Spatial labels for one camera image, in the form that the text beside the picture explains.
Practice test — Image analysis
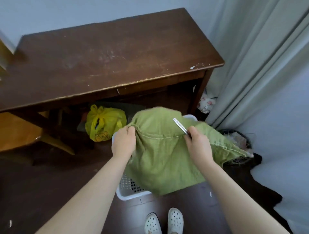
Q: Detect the white sheer curtain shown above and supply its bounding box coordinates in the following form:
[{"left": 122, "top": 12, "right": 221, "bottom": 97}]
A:
[{"left": 241, "top": 65, "right": 309, "bottom": 234}]

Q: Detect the dark brown wooden table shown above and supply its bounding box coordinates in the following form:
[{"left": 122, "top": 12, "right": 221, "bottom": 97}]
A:
[{"left": 0, "top": 7, "right": 225, "bottom": 135}]

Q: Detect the white plastic perforated basket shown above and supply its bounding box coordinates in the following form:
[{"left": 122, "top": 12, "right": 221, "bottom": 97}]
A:
[{"left": 111, "top": 114, "right": 199, "bottom": 202}]

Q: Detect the slim metal utility knife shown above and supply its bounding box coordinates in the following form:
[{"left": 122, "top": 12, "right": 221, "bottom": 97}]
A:
[{"left": 173, "top": 117, "right": 191, "bottom": 138}]

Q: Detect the person's right forearm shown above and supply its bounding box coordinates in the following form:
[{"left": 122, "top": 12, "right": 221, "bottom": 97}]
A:
[{"left": 202, "top": 161, "right": 290, "bottom": 234}]

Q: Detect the white trash with strings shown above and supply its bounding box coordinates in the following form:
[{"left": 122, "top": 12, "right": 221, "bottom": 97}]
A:
[{"left": 227, "top": 135, "right": 254, "bottom": 157}]

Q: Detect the black trash bin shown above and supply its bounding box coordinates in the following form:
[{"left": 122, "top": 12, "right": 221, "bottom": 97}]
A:
[{"left": 217, "top": 129, "right": 254, "bottom": 166}]

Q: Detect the yellow plastic bag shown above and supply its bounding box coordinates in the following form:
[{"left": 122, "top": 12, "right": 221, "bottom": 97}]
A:
[{"left": 85, "top": 104, "right": 127, "bottom": 142}]

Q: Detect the light wooden chair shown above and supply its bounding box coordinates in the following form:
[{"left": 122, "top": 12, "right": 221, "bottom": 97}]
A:
[{"left": 0, "top": 31, "right": 75, "bottom": 156}]

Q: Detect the person's white shoe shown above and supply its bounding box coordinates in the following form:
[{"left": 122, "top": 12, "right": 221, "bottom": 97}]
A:
[
  {"left": 144, "top": 213, "right": 162, "bottom": 234},
  {"left": 167, "top": 208, "right": 184, "bottom": 234}
]

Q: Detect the beige curtain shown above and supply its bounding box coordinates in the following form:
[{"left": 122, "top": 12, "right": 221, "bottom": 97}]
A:
[{"left": 204, "top": 0, "right": 309, "bottom": 130}]

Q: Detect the person's left white shoe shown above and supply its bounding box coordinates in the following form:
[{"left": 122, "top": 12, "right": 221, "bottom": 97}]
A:
[{"left": 144, "top": 213, "right": 162, "bottom": 234}]

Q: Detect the white red floral cloth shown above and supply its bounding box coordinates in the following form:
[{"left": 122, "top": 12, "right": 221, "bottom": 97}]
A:
[{"left": 197, "top": 90, "right": 217, "bottom": 114}]

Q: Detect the person's right hand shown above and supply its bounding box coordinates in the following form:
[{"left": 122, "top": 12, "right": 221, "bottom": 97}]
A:
[{"left": 184, "top": 126, "right": 215, "bottom": 167}]

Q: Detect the person's left forearm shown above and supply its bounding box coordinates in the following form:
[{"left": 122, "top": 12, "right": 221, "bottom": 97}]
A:
[{"left": 35, "top": 154, "right": 132, "bottom": 234}]

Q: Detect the green woven sack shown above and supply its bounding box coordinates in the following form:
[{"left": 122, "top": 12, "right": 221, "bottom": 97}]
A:
[{"left": 124, "top": 107, "right": 249, "bottom": 196}]

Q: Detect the person's left hand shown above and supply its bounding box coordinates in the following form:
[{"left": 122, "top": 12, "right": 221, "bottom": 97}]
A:
[{"left": 111, "top": 125, "right": 137, "bottom": 159}]

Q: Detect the person's right white shoe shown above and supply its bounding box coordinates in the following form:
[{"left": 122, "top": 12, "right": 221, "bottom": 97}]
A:
[{"left": 167, "top": 208, "right": 184, "bottom": 234}]

